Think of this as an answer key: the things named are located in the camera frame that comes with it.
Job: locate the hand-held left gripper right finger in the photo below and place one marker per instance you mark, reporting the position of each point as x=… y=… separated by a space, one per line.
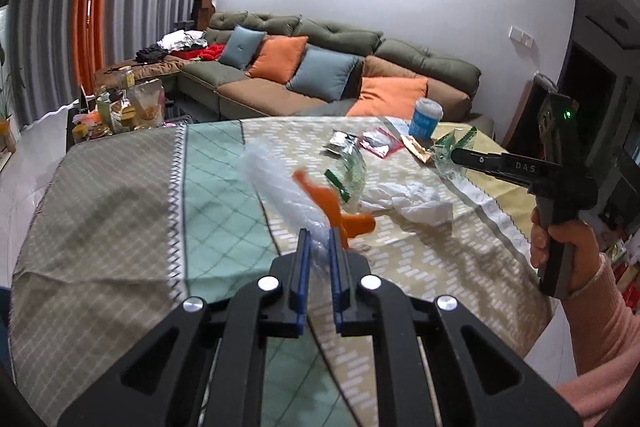
x=337 y=287

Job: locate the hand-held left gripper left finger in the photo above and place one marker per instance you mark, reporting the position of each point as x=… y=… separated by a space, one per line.
x=301 y=287

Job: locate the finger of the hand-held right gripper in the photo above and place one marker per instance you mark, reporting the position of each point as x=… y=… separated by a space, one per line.
x=500 y=167

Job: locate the clear green printed wrapper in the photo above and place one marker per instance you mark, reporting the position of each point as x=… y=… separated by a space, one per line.
x=447 y=149
x=352 y=172

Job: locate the orange peel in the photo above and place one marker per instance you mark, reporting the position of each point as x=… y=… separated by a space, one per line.
x=325 y=199

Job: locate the white tissue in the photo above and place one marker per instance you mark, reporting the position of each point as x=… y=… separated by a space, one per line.
x=410 y=202

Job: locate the person's right forearm pink sleeve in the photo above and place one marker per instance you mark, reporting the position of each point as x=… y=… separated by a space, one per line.
x=605 y=332

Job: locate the person's right hand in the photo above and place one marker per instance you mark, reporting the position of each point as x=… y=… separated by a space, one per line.
x=585 y=252

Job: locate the brown wooden board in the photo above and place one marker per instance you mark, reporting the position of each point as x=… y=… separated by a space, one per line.
x=517 y=117

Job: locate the gold wrapper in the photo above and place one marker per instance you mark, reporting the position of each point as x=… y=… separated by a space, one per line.
x=417 y=149

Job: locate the white cup blue sleeve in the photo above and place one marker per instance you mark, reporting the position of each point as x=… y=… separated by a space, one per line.
x=426 y=119

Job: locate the white paper sheet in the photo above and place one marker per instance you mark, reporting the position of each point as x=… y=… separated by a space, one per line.
x=400 y=125

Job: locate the red wrapper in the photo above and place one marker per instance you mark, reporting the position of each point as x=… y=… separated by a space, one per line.
x=382 y=143

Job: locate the orange cushion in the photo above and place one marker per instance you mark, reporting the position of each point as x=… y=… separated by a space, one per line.
x=277 y=59
x=387 y=97

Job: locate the silver wrapper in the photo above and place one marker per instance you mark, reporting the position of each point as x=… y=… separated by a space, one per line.
x=342 y=142

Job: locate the patterned green grey tablecloth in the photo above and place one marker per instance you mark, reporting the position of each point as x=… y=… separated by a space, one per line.
x=125 y=232

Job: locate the large blue cushion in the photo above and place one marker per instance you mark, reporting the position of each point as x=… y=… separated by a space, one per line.
x=322 y=74

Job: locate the green brown sofa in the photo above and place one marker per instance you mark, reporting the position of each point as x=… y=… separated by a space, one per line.
x=240 y=94

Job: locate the clear snack bag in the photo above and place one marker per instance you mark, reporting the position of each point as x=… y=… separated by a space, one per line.
x=147 y=104

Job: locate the yellow lid jar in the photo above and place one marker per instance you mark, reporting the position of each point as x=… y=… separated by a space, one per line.
x=128 y=117

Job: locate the small blue cushion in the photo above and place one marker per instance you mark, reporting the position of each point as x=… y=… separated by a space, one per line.
x=241 y=47

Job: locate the red clothes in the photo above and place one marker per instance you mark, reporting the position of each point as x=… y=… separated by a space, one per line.
x=205 y=53

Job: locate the green bottle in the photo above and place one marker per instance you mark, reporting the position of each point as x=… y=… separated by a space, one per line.
x=104 y=112

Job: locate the white clothes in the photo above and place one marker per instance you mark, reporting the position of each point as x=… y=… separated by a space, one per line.
x=182 y=41

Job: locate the glass jar gold lid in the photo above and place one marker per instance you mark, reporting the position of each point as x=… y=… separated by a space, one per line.
x=125 y=77

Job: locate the dark coffee table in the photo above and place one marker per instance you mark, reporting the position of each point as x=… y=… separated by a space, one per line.
x=70 y=137

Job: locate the black clothes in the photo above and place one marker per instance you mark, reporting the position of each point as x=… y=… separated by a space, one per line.
x=150 y=55

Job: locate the brown wooden stand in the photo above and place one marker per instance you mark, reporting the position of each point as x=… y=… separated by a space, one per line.
x=203 y=12

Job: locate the tall potted plant yellow vase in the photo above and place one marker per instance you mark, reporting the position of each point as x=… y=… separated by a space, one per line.
x=7 y=134

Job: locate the orange curtain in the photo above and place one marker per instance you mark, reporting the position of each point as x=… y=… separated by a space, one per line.
x=82 y=7

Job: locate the white wall switch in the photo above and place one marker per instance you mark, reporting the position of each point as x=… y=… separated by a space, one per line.
x=521 y=36

